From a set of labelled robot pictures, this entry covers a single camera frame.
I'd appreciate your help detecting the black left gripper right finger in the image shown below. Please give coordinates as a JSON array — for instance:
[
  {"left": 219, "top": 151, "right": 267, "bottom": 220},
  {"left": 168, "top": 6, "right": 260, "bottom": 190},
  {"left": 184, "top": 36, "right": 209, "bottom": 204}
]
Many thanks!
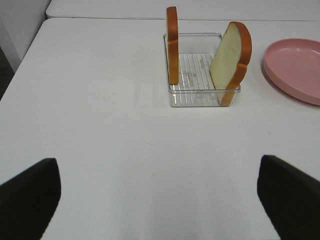
[{"left": 257, "top": 155, "right": 320, "bottom": 240}]

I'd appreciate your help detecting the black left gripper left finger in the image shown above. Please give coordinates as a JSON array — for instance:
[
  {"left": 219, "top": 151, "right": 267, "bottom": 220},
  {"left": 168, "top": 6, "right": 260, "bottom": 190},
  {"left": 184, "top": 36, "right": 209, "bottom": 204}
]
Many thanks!
[{"left": 0, "top": 158, "right": 61, "bottom": 240}]

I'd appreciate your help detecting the bread slice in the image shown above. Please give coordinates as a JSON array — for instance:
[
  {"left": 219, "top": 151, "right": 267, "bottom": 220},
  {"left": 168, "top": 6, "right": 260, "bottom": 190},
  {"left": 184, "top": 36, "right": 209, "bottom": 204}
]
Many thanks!
[
  {"left": 166, "top": 6, "right": 179, "bottom": 85},
  {"left": 209, "top": 21, "right": 252, "bottom": 106}
]

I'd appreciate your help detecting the pink round plate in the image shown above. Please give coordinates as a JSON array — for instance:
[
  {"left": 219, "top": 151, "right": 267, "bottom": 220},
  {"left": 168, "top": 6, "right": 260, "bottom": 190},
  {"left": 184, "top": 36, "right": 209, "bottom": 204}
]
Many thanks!
[{"left": 263, "top": 38, "right": 320, "bottom": 106}]

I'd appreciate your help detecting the clear plastic bread tray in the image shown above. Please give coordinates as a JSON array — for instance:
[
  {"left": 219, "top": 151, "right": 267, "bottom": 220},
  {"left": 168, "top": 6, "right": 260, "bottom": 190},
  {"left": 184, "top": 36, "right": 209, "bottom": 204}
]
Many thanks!
[{"left": 167, "top": 32, "right": 241, "bottom": 108}]

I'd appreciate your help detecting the upright bread slice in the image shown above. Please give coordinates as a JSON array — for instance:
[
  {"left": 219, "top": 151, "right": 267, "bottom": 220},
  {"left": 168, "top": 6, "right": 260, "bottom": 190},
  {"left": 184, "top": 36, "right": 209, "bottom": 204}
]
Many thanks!
[{"left": 166, "top": 6, "right": 179, "bottom": 85}]

